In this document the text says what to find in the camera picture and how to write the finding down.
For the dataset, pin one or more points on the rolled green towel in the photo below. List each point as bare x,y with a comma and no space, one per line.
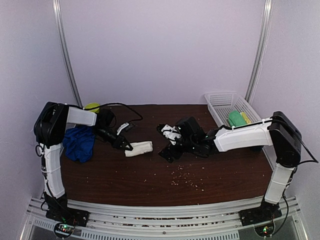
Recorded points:
235,119

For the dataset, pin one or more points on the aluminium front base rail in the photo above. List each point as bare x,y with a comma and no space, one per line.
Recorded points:
217,221

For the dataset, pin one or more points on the right round circuit board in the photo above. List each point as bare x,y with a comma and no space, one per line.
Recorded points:
264,230

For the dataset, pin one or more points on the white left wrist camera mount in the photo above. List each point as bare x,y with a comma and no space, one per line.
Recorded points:
122,127

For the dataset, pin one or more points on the dark blue cup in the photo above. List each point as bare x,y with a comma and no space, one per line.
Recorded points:
256,148

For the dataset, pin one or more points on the round circuit board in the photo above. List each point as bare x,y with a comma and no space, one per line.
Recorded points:
62,230
264,230

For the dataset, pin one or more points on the left round circuit board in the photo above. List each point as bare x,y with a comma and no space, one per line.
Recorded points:
62,230

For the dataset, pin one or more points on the blue microfiber towel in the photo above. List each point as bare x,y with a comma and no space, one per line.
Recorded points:
78,143

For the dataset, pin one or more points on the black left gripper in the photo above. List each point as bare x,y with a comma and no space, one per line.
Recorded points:
118,142

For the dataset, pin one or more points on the aluminium frame post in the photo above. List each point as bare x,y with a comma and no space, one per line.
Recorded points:
261,47
65,52

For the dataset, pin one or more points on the white perforated plastic basket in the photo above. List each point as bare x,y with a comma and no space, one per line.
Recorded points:
221,104

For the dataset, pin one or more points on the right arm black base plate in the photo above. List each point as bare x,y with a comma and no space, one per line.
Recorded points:
257,215

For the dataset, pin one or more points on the lime green plastic bowl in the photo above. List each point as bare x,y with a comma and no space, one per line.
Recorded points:
92,106

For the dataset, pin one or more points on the left aluminium frame post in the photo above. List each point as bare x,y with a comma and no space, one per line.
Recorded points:
65,52

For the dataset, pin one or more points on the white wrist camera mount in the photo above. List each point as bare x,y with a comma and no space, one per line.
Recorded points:
170,133
122,127

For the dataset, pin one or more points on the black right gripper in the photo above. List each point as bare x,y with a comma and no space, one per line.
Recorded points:
164,153

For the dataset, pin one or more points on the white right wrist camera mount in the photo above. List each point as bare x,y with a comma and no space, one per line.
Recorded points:
170,133

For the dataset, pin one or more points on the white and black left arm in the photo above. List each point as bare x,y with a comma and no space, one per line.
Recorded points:
49,130

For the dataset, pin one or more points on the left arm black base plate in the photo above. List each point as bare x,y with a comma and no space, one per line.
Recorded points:
73,217

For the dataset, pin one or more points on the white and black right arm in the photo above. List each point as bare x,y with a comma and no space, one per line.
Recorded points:
278,132

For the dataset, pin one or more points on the right aluminium frame post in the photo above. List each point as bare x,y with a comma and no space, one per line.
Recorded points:
261,47

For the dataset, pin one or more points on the white towel with blue emblem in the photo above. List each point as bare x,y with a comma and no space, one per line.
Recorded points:
139,148

